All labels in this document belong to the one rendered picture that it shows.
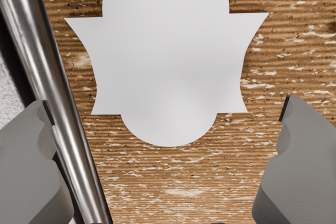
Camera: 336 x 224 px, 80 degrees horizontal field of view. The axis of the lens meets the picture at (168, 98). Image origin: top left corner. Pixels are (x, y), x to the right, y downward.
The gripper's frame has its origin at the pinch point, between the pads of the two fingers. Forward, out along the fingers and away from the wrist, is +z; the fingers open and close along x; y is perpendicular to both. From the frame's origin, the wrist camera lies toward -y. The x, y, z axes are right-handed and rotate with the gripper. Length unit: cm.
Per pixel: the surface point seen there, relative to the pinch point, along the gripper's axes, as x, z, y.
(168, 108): 0.1, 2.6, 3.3
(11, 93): -14.8, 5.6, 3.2
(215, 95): 3.7, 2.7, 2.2
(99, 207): -10.4, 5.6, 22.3
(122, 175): -5.2, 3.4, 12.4
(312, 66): 10.9, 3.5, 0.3
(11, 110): -15.6, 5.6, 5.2
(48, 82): -10.6, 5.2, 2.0
